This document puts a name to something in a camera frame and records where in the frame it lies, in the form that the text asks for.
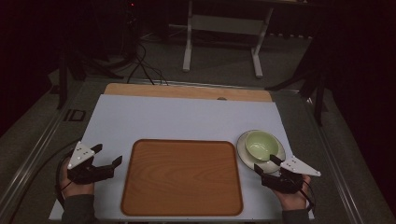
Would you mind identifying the brown wooden tray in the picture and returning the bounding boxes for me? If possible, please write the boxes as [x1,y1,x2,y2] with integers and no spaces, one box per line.
[120,138,244,217]

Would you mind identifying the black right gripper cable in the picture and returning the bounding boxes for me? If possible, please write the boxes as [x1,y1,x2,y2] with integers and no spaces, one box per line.
[299,179,317,214]

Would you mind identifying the person's left hand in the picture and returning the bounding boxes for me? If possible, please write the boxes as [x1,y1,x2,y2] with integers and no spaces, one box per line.
[60,158,95,199]

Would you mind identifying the white metal table frame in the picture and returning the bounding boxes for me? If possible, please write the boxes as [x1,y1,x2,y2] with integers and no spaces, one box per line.
[181,0,276,79]

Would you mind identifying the white saucer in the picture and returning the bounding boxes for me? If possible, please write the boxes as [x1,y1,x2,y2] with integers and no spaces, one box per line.
[236,129,287,175]

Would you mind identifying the black floor cables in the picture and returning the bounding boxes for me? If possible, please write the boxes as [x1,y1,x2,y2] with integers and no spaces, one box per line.
[125,41,170,87]

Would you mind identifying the light green bowl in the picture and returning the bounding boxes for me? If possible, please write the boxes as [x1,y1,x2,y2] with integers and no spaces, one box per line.
[244,130,280,162]

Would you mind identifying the black metal stand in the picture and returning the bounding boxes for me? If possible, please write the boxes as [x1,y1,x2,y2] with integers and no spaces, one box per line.
[265,29,330,127]
[57,43,125,110]

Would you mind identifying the person's right hand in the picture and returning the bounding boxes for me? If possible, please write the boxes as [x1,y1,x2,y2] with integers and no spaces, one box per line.
[272,174,313,212]

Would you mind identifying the white table mat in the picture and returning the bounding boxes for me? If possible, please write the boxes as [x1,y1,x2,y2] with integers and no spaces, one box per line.
[49,93,315,222]

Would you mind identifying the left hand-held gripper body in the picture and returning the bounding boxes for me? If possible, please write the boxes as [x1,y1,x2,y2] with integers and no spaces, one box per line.
[66,141,115,185]

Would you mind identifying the black floor bracket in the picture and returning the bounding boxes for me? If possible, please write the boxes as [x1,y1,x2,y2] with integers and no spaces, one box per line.
[63,108,87,123]

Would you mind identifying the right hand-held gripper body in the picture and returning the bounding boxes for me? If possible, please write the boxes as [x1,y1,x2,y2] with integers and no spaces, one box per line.
[261,155,322,194]

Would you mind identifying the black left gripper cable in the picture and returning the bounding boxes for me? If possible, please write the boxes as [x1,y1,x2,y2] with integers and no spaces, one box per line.
[54,140,82,209]

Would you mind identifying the silver metal rail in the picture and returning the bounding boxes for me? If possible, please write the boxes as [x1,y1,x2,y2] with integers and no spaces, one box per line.
[0,102,78,216]
[304,96,366,224]

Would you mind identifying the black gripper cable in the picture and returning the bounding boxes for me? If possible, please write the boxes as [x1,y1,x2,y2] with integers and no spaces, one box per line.
[54,140,82,209]
[299,179,317,214]

